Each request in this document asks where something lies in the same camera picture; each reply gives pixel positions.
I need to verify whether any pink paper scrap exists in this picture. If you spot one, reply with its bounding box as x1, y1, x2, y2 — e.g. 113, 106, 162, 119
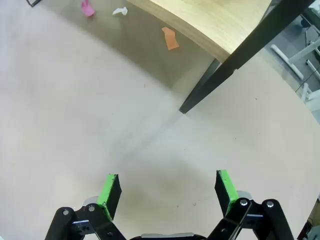
80, 0, 96, 18

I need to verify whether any wooden shelf black metal frame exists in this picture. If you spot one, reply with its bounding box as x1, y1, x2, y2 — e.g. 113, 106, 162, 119
26, 0, 316, 115

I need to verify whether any orange paper scrap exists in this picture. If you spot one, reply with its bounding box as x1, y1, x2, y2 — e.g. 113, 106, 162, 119
161, 26, 180, 51

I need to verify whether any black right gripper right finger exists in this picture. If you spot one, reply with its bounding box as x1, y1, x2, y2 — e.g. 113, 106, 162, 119
207, 169, 296, 240

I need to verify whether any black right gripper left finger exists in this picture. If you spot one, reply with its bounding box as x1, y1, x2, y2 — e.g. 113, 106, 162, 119
44, 173, 126, 240

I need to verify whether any white paper scrap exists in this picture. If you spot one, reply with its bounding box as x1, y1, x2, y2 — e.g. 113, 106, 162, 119
111, 6, 129, 17

